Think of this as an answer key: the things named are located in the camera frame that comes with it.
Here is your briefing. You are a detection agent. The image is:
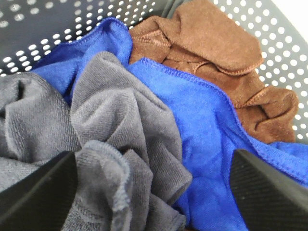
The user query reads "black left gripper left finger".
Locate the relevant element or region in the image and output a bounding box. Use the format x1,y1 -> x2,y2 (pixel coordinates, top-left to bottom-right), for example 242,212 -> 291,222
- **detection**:
0,152 -> 77,231

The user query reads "brown towel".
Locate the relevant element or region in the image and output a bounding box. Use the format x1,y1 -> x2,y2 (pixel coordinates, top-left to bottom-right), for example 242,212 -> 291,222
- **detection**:
129,0 -> 298,143

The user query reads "dark grey towel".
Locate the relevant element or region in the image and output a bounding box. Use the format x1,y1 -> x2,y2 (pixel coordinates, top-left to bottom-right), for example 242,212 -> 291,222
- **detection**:
0,52 -> 192,231

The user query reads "grey perforated basket orange rim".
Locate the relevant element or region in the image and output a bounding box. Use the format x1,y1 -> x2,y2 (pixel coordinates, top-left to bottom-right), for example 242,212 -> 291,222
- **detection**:
0,0 -> 308,143

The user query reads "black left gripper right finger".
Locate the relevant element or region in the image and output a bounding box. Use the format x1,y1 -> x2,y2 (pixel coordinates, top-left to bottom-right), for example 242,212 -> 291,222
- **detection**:
230,149 -> 308,231

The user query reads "blue towel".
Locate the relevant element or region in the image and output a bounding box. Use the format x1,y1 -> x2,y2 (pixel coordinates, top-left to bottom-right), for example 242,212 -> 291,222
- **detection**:
33,18 -> 308,231

